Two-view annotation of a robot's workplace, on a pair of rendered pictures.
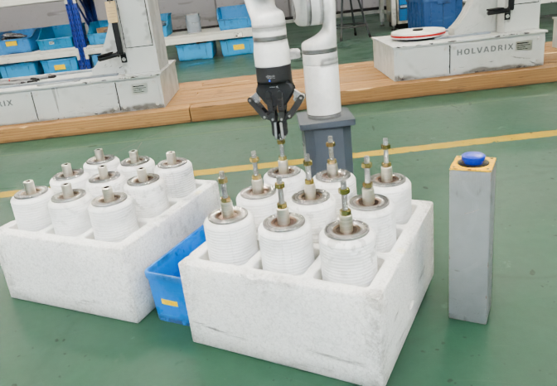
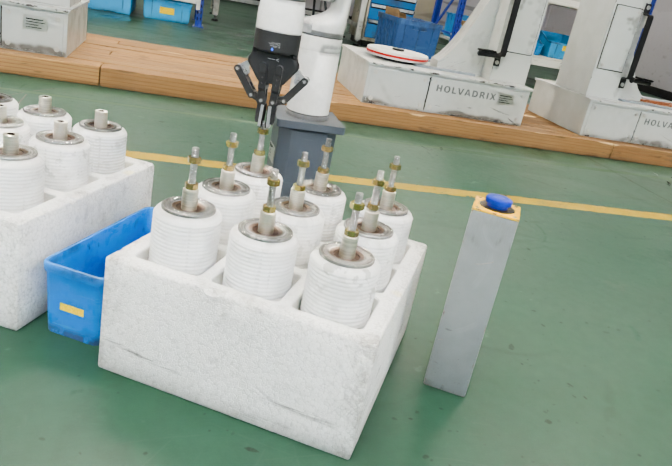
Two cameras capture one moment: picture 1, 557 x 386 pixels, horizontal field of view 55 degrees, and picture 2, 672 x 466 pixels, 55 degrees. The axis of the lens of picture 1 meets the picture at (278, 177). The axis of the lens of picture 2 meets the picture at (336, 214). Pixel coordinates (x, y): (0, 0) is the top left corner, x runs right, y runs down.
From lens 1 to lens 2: 0.16 m
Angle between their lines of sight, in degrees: 15
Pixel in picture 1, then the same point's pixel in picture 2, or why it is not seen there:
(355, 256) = (355, 289)
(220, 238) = (174, 235)
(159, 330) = (48, 345)
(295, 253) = (274, 273)
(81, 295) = not seen: outside the picture
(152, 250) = (58, 235)
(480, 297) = (466, 365)
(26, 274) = not seen: outside the picture
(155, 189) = (76, 153)
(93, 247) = not seen: outside the picture
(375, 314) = (366, 364)
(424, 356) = (396, 425)
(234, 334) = (164, 364)
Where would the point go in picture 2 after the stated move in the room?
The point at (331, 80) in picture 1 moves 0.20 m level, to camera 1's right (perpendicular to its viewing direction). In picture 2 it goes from (327, 74) to (417, 88)
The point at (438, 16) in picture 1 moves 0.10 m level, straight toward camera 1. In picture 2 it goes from (410, 44) to (410, 45)
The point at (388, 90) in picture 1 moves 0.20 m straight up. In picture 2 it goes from (352, 110) to (361, 65)
